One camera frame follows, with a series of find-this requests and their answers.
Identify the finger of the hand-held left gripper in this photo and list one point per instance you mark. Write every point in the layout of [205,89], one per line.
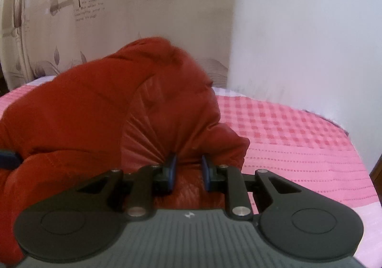
[7,160]

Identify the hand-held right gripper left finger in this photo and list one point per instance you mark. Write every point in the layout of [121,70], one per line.
[170,174]

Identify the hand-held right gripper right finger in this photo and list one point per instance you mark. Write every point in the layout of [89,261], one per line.
[206,177]

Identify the red padded jacket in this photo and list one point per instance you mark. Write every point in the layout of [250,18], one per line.
[83,113]

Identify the pink patterned bedspread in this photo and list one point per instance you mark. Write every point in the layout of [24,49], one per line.
[298,148]

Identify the leaf print curtain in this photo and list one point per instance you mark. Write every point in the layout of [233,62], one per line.
[125,11]

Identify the dark wooden furniture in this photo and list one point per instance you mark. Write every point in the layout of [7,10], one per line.
[377,177]

